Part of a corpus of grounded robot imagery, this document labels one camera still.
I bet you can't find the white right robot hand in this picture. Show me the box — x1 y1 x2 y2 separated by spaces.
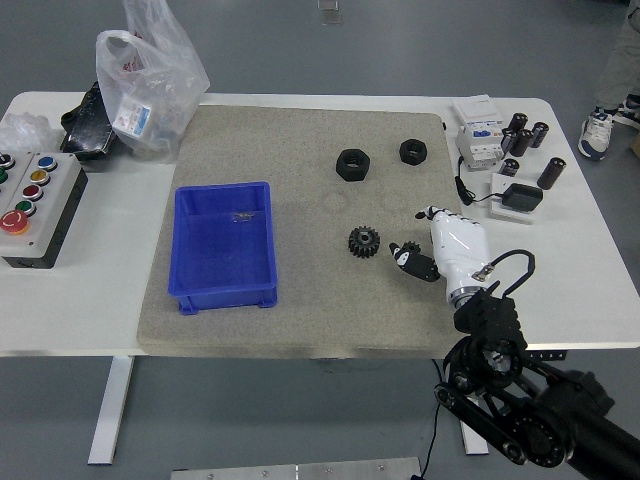
388 204 492 301

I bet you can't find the large black gear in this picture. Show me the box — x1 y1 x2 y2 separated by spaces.
348 225 382 260

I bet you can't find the small black hex nut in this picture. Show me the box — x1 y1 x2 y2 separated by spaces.
398 138 430 166

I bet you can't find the large black hex nut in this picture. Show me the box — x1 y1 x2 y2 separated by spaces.
335 148 371 182

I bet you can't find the blue plastic box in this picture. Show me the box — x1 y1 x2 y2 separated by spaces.
166 181 279 316

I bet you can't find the grey push-button control box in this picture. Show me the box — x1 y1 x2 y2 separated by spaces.
0 151 89 270

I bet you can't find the grey control box at edge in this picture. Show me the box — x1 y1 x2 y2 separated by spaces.
0 151 34 201

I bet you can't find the black power adapter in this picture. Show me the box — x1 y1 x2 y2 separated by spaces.
501 182 545 213

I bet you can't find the white circuit breaker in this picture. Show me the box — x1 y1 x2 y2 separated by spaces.
452 94 506 174

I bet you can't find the grey-brown foam mat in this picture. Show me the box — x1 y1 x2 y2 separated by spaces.
136 104 484 360

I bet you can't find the white table leg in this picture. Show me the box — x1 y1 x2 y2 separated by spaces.
458 419 489 456
87 355 135 466

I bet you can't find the person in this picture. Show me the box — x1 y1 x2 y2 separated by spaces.
578 0 640 162

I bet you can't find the silver metal plate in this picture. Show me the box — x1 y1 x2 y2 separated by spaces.
170 456 424 480

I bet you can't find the white plastic bag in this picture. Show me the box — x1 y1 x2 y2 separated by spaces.
95 0 211 165

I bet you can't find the white and blue carton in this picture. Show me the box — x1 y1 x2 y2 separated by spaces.
112 94 154 135

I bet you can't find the black pouch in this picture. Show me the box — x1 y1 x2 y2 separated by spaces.
59 80 121 162

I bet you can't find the crumpled clear plastic wrap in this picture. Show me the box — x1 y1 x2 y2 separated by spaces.
0 112 54 154

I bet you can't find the black adapter cord with plug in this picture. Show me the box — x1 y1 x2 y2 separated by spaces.
453 156 506 206

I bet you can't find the thin black cable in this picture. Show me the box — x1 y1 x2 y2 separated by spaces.
418 358 446 480

